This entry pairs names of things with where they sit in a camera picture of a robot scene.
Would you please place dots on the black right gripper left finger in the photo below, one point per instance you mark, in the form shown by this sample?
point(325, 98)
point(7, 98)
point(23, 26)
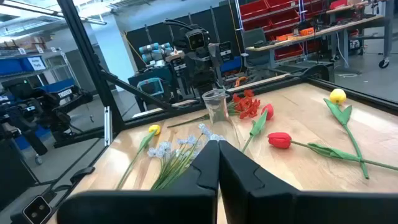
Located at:
point(140, 208)

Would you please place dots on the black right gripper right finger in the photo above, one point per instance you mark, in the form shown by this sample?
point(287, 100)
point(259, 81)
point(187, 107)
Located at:
point(295, 208)

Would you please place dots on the clear glass vase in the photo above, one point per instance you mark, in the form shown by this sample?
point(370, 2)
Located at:
point(217, 109)

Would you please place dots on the white artificial flower bunch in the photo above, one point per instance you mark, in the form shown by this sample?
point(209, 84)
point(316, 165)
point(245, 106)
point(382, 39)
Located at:
point(160, 151)

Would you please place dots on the red artificial blossom bunch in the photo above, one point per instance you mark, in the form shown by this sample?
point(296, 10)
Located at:
point(248, 107)

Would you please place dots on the red artificial tulip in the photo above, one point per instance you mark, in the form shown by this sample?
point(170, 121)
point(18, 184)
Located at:
point(268, 111)
point(280, 140)

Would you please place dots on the yellow artificial tulip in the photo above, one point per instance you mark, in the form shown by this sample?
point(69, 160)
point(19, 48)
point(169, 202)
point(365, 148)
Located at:
point(337, 96)
point(155, 129)

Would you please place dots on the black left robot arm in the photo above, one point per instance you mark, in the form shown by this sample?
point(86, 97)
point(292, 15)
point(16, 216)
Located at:
point(178, 77)

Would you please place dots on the black background robot arm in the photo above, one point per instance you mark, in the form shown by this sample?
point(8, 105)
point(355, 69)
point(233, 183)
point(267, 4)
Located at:
point(46, 105)

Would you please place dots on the grey office chair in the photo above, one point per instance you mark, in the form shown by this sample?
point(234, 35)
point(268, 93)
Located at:
point(253, 43)

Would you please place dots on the teal framed teach pendant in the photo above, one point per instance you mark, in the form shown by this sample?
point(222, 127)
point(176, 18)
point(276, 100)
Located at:
point(150, 87)

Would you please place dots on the black partition panel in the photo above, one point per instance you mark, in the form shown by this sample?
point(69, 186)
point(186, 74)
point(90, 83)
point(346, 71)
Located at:
point(155, 34)

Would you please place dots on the red storage bin rack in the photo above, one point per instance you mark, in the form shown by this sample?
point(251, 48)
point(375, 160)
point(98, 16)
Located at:
point(258, 7)

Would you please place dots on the orange parts on workbench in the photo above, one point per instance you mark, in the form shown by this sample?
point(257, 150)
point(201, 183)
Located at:
point(306, 31)

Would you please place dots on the wooden top workbench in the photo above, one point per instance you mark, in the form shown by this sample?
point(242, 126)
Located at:
point(342, 26)

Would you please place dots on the white parts sign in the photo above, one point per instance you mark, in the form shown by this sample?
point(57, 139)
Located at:
point(36, 63)

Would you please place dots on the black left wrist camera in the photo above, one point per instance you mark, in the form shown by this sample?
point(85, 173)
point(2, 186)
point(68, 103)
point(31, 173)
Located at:
point(196, 40)

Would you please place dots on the black table-level camera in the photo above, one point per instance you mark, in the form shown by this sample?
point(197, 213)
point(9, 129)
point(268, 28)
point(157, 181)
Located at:
point(37, 210)

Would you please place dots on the black aluminium table frame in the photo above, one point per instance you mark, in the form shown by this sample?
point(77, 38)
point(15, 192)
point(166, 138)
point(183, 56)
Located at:
point(88, 59)

